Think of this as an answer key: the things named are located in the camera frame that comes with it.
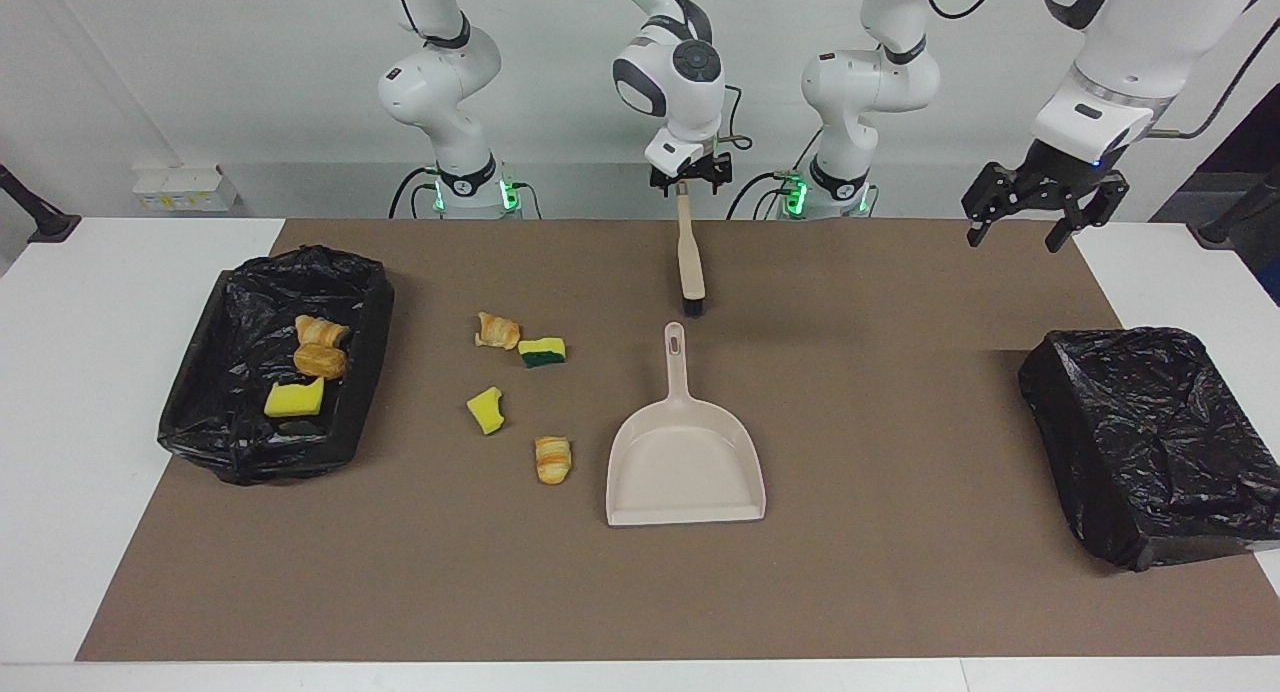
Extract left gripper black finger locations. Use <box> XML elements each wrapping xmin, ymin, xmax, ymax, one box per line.
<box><xmin>1045</xmin><ymin>196</ymin><xmax>1102</xmax><ymax>254</ymax></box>
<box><xmin>962</xmin><ymin>163</ymin><xmax>1010</xmax><ymax>249</ymax></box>

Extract beige handled hand brush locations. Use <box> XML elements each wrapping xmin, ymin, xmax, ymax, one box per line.
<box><xmin>675</xmin><ymin>180</ymin><xmax>707</xmax><ymax>319</ymax></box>

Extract curled croissant piece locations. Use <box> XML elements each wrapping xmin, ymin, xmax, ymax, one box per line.
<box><xmin>474</xmin><ymin>311</ymin><xmax>522</xmax><ymax>351</ymax></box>

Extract beige plastic dustpan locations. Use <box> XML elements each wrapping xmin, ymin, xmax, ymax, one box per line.
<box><xmin>605</xmin><ymin>321</ymin><xmax>767</xmax><ymax>527</ymax></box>

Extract small yellow sponge piece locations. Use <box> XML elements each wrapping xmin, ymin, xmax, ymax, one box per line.
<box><xmin>466</xmin><ymin>386</ymin><xmax>506</xmax><ymax>436</ymax></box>

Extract short stubby croissant piece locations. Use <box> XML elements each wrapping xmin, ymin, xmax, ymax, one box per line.
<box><xmin>534</xmin><ymin>435</ymin><xmax>572</xmax><ymax>486</ymax></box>

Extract long flaky croissant piece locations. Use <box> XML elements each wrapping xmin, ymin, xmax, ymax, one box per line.
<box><xmin>294</xmin><ymin>314</ymin><xmax>351</xmax><ymax>350</ymax></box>

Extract brown bread roll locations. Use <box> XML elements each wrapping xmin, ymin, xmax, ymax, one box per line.
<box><xmin>293</xmin><ymin>344</ymin><xmax>348</xmax><ymax>380</ymax></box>

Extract large yellow sponge piece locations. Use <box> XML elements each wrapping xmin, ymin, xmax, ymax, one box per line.
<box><xmin>263</xmin><ymin>376</ymin><xmax>326</xmax><ymax>419</ymax></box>

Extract empty black bag-lined bin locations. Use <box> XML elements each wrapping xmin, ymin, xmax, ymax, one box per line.
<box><xmin>1018</xmin><ymin>326</ymin><xmax>1280</xmax><ymax>573</ymax></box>

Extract black bag-lined trash bin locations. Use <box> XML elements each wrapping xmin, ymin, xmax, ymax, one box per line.
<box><xmin>157</xmin><ymin>244</ymin><xmax>396</xmax><ymax>486</ymax></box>

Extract brown paper table mat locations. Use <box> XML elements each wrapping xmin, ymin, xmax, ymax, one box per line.
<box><xmin>75</xmin><ymin>219</ymin><xmax>1280</xmax><ymax>663</ymax></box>

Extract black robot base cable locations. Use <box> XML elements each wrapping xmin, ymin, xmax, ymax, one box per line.
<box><xmin>388</xmin><ymin>167</ymin><xmax>441</xmax><ymax>220</ymax></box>
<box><xmin>725</xmin><ymin>171</ymin><xmax>803</xmax><ymax>220</ymax></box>

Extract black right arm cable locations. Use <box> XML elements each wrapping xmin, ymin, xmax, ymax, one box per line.
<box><xmin>390</xmin><ymin>0</ymin><xmax>753</xmax><ymax>155</ymax></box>

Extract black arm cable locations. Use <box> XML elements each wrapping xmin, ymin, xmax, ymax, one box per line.
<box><xmin>925</xmin><ymin>0</ymin><xmax>1280</xmax><ymax>140</ymax></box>
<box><xmin>390</xmin><ymin>0</ymin><xmax>753</xmax><ymax>155</ymax></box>

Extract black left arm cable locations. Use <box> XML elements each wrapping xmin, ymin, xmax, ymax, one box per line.
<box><xmin>925</xmin><ymin>0</ymin><xmax>1280</xmax><ymax>140</ymax></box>

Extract white wall socket box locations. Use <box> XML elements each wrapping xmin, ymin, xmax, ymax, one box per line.
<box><xmin>132</xmin><ymin>165</ymin><xmax>239</xmax><ymax>213</ymax></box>

